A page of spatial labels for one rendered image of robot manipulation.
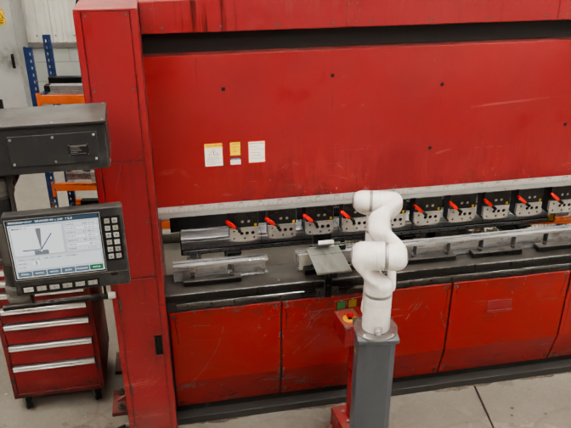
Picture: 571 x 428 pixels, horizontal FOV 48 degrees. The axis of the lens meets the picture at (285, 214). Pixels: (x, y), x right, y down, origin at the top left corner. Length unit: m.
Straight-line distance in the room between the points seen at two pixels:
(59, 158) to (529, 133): 2.36
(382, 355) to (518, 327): 1.42
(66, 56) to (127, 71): 4.90
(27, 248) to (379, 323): 1.46
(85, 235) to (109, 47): 0.77
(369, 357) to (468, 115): 1.36
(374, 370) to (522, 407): 1.48
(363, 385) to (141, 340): 1.14
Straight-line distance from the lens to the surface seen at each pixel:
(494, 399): 4.22
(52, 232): 2.70
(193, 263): 3.44
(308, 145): 3.22
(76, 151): 2.58
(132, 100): 2.85
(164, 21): 2.98
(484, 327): 4.02
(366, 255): 2.64
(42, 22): 7.70
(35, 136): 2.58
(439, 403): 4.10
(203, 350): 3.58
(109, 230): 2.68
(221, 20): 2.99
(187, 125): 3.11
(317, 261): 3.37
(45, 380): 4.05
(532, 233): 3.97
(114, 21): 2.79
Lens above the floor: 2.68
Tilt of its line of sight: 26 degrees down
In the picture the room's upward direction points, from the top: straight up
